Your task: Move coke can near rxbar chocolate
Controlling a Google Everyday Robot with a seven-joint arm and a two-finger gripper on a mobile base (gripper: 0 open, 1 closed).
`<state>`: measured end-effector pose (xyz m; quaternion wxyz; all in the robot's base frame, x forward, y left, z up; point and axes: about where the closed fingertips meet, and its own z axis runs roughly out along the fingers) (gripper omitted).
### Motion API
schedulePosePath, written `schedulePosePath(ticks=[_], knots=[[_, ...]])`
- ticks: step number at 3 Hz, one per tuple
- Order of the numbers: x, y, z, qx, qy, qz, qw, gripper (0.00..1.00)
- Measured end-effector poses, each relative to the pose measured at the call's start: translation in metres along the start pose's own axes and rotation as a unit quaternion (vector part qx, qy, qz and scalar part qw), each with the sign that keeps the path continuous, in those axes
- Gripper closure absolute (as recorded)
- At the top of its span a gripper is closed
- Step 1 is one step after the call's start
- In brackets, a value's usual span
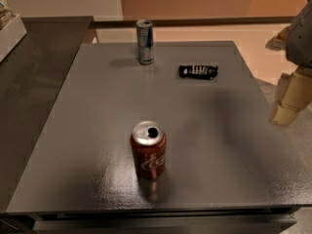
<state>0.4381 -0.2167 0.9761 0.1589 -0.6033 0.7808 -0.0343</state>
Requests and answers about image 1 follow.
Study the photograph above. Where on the black rxbar chocolate bar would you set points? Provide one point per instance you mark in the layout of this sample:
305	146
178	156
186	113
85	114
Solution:
202	72

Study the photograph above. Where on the red coke can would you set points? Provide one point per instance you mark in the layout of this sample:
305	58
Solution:
148	141

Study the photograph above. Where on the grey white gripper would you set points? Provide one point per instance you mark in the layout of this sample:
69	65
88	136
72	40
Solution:
301	39

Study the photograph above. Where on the dark side counter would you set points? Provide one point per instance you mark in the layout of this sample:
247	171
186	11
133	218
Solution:
31	76

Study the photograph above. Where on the white box on counter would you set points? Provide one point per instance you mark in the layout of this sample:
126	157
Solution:
10	35

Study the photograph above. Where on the silver blue energy drink can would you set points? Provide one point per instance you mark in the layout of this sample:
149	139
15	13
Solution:
144	35

